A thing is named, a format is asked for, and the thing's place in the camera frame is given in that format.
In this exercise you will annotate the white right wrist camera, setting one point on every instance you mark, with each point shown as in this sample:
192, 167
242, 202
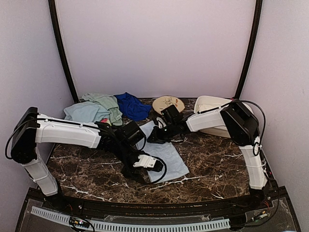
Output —
160, 122

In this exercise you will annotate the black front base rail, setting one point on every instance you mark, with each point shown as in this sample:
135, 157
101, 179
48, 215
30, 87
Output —
233, 207

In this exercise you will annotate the white plastic basin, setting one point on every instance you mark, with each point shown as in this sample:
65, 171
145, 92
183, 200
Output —
204, 103

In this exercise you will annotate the right black frame post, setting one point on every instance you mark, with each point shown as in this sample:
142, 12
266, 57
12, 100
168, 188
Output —
250, 48

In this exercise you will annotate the beige floral plate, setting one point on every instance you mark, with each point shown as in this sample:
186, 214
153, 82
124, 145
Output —
164, 102

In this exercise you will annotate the yellow patterned towel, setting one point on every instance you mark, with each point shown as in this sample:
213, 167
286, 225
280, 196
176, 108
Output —
106, 120

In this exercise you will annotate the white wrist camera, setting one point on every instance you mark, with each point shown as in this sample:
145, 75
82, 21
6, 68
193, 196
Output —
160, 122
145, 161

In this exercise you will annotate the pale green towel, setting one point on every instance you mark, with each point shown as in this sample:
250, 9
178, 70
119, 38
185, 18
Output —
109, 102

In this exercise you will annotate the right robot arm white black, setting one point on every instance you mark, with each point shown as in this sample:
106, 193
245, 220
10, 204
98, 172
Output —
242, 126

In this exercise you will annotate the black frame post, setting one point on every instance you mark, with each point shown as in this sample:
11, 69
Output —
61, 50
250, 48

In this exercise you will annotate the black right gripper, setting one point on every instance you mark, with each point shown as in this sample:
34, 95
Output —
157, 137

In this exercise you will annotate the royal blue towel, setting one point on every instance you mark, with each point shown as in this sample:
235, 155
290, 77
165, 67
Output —
131, 107

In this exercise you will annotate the light blue towel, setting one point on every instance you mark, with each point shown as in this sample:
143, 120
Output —
176, 167

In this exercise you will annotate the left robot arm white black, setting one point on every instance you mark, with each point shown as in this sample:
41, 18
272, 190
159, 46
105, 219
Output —
34, 128

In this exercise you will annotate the white slotted cable duct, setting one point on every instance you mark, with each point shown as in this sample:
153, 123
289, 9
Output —
96, 225

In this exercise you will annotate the blue grey towel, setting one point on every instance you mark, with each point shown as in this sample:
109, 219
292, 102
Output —
86, 112

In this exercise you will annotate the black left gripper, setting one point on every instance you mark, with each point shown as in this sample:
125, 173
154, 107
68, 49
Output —
131, 173

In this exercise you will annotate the left black frame post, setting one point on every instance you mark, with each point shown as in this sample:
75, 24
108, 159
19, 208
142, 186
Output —
61, 50

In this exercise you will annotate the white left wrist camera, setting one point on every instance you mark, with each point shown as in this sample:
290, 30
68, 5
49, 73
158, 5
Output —
145, 161

